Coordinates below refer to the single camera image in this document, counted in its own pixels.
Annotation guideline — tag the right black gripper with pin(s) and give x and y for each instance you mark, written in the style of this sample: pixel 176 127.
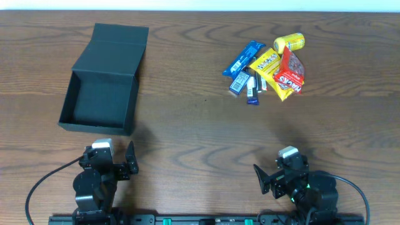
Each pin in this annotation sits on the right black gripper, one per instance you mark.
pixel 278 180

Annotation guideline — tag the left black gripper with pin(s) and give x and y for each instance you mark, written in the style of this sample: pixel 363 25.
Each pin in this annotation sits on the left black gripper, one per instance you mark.
pixel 119 170

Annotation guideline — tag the black gift box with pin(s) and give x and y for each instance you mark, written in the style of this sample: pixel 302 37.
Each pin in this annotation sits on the black gift box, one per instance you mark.
pixel 103 88

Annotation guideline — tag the red Hacks candy bag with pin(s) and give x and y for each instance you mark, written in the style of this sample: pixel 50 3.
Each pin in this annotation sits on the red Hacks candy bag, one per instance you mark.
pixel 291 71

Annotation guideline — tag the blue snack bar wrapper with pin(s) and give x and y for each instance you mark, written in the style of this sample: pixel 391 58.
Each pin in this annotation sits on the blue snack bar wrapper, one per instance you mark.
pixel 243 59

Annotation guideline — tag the yellow cylindrical can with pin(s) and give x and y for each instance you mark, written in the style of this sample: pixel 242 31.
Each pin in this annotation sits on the yellow cylindrical can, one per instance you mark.
pixel 292 42

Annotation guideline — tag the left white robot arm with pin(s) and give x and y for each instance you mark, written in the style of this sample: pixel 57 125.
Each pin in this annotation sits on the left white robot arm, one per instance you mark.
pixel 96 186

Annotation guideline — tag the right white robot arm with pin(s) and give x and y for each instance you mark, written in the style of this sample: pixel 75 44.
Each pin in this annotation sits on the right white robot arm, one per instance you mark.
pixel 313 193

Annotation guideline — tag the dark blue candy stick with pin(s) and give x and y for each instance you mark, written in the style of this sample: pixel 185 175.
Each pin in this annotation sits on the dark blue candy stick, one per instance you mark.
pixel 252 92

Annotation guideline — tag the small blue barcode packet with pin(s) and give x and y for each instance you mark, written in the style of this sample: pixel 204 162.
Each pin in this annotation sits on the small blue barcode packet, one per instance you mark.
pixel 239 82

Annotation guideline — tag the yellow sunflower seed bag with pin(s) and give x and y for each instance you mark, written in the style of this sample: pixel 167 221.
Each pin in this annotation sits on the yellow sunflower seed bag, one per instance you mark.
pixel 266 65

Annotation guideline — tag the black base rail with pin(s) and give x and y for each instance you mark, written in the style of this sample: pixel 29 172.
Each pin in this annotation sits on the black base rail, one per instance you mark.
pixel 149 219

